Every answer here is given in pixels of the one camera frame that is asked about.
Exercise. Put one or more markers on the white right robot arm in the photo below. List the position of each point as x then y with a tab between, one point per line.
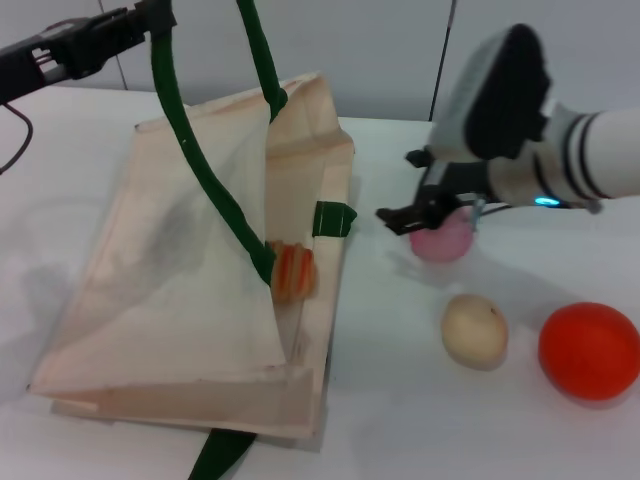
575	150

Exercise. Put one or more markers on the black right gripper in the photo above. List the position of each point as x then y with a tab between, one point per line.
457	177

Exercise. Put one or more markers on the beige egg yolk pastry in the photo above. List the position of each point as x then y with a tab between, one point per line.
472	332

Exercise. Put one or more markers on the pink peach toy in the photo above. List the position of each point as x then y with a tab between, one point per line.
445	242

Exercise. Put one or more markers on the orange fruit toy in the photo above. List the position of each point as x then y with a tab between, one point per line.
590	350

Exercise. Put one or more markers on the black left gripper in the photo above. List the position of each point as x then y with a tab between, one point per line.
60	55

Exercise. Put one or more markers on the orange striped bread loaf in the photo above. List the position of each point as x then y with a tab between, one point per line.
295	272

